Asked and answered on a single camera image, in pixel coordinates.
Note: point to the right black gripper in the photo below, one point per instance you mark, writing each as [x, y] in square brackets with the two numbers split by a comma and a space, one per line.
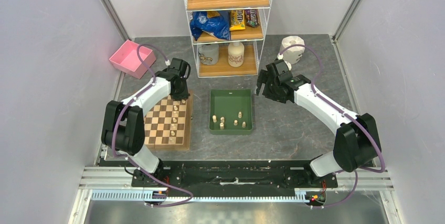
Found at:
[263, 75]

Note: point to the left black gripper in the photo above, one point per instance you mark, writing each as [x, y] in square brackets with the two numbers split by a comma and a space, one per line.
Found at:
[184, 95]

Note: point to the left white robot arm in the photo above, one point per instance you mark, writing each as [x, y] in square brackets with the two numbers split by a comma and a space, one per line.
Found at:
[123, 128]

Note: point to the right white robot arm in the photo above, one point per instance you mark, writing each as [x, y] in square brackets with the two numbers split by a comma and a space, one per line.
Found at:
[356, 136]

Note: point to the wooden chess board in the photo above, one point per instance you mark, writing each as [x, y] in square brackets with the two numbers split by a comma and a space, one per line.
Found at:
[158, 124]

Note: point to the grey patterned mug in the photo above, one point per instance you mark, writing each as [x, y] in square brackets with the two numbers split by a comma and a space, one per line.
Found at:
[208, 54]

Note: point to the white toilet paper roll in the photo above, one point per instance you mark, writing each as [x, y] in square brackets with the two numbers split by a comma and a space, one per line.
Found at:
[293, 54]

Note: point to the white patterned bottle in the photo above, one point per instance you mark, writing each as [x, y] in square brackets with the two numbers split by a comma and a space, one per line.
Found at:
[236, 52]

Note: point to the green metal tray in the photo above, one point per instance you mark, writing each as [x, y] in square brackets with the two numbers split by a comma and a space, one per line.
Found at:
[227, 103]

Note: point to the pink plastic bin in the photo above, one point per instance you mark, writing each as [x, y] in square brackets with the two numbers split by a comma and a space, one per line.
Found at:
[126, 60]

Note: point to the brown candy bag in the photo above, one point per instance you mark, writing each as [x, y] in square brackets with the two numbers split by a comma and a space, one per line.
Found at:
[252, 18]

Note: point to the yellow candy bag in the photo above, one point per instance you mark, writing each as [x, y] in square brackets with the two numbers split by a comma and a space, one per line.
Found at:
[237, 20]

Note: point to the blue snack bag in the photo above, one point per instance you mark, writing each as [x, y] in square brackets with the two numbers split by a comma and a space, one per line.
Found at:
[214, 23]

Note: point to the white wire wooden shelf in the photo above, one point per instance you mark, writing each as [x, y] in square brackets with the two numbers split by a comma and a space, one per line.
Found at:
[252, 38]

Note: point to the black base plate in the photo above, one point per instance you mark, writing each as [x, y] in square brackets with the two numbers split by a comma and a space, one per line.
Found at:
[282, 173]

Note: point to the aluminium rail frame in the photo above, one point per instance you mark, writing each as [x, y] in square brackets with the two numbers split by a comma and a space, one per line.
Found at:
[371, 203]

